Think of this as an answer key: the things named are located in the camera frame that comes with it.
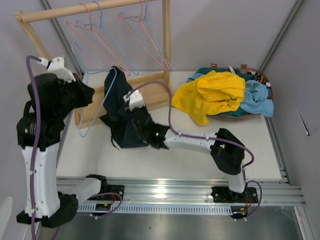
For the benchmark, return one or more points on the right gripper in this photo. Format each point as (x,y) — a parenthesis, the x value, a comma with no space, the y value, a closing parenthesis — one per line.
(144,108)

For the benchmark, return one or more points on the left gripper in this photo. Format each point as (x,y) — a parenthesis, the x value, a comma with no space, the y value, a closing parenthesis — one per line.
(86,92)

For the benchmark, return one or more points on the black shorts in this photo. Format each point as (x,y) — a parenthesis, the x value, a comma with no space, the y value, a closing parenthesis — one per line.
(117,118)

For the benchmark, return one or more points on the yellow shorts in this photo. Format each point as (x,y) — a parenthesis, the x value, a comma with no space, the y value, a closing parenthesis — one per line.
(209,95)

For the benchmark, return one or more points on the dark green shorts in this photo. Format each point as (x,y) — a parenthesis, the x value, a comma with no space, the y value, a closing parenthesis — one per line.
(241,72)

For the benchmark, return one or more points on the light blue shorts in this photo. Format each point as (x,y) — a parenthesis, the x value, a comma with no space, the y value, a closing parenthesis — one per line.
(257,99)

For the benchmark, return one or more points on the camouflage patterned shorts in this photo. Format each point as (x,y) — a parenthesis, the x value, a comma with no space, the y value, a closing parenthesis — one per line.
(261,77)

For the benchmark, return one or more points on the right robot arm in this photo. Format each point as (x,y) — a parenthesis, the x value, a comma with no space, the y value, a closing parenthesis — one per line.
(225,149)

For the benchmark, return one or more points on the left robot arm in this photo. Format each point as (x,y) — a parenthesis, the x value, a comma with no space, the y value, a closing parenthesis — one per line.
(39,136)

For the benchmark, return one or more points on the pink translucent plastic basin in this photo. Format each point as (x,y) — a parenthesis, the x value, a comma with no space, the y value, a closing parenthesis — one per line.
(250,116)

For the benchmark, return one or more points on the wooden clothes rack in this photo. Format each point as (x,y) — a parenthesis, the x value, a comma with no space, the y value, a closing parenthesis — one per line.
(155,88)

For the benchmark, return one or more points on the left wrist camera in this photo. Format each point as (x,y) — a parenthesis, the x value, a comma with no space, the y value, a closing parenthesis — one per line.
(57,66)

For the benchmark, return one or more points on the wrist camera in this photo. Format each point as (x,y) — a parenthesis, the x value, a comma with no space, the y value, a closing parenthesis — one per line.
(57,66)
(134,100)

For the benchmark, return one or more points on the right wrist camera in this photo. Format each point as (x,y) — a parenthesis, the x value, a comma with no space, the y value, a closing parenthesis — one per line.
(134,100)

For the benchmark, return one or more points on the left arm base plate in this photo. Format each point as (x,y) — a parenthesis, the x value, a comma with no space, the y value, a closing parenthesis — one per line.
(119,189)

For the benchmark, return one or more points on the slotted cable duct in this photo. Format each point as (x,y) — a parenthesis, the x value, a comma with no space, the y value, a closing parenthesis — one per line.
(162,209)

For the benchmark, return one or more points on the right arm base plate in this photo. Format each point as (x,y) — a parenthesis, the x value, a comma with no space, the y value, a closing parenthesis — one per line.
(222,194)

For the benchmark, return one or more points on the aluminium mounting rail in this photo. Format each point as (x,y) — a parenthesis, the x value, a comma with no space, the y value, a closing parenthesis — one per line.
(198,192)

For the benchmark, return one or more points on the aluminium corner wall profile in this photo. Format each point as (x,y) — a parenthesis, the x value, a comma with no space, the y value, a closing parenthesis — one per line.
(293,13)

